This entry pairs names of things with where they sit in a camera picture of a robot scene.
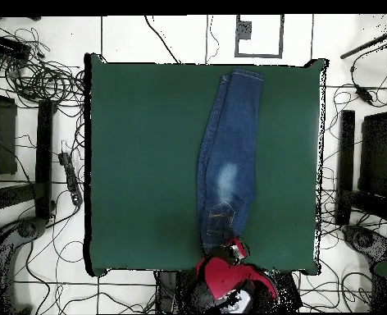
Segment blue denim jeans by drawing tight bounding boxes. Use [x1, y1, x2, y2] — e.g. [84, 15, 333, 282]
[195, 67, 265, 255]

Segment black flat panel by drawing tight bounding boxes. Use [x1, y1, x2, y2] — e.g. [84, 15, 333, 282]
[0, 93, 18, 176]
[358, 111, 387, 198]

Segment wide black power strip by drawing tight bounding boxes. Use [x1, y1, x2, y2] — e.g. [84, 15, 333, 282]
[278, 272, 303, 312]

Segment dark stand base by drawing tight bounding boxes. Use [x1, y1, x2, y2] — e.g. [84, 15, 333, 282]
[340, 224, 387, 263]
[0, 215, 48, 314]

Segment dark green table cloth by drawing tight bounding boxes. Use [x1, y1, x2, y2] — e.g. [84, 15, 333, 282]
[83, 52, 329, 277]

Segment black upright stand bar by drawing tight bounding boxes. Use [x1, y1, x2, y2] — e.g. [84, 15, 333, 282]
[335, 109, 356, 226]
[34, 98, 55, 220]

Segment long black power strip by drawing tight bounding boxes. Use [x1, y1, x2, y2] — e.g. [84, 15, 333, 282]
[57, 151, 84, 207]

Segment black power adapter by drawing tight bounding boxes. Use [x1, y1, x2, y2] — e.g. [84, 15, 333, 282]
[355, 84, 375, 106]

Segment black tripod leg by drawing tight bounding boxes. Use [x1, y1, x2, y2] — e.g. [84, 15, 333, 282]
[339, 30, 387, 60]

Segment black box device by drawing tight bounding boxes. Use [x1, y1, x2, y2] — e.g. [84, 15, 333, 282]
[0, 33, 32, 62]

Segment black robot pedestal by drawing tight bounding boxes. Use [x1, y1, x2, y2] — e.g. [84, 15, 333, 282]
[155, 271, 181, 314]

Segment black floor cable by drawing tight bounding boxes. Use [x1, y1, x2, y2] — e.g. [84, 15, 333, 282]
[143, 15, 181, 64]

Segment tangled black cable bundle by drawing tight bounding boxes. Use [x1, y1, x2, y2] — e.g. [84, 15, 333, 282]
[2, 27, 84, 106]

